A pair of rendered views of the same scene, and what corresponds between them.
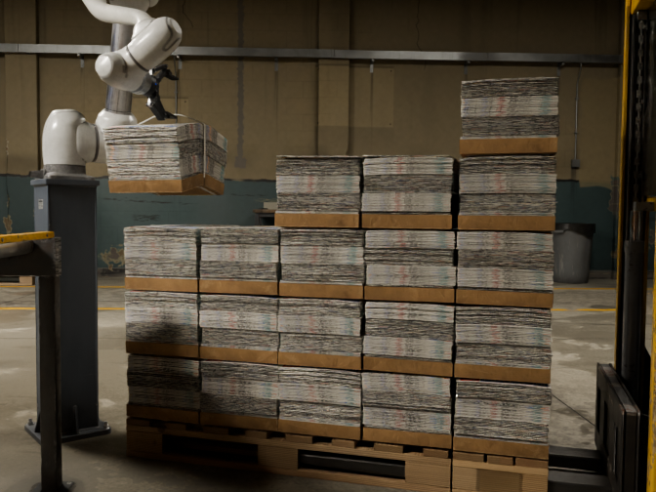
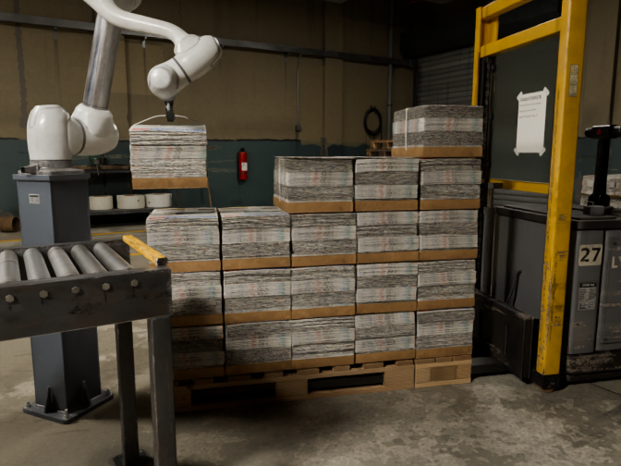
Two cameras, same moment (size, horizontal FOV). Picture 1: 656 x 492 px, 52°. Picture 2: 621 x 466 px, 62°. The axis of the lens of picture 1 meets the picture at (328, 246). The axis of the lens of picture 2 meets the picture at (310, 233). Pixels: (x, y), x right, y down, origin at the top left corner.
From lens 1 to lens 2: 1.15 m
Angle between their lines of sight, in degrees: 28
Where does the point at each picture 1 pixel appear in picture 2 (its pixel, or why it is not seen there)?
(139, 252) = (163, 240)
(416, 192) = (393, 184)
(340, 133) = (120, 99)
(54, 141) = (47, 137)
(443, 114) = (204, 87)
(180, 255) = (203, 240)
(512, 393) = (452, 315)
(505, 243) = (449, 217)
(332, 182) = (333, 177)
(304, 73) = (82, 43)
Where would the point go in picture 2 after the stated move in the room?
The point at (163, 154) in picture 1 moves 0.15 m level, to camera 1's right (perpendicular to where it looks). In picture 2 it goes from (190, 155) to (227, 155)
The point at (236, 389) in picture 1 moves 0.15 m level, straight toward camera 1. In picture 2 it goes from (257, 343) to (275, 354)
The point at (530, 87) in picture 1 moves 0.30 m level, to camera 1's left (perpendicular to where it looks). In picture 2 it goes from (467, 112) to (413, 109)
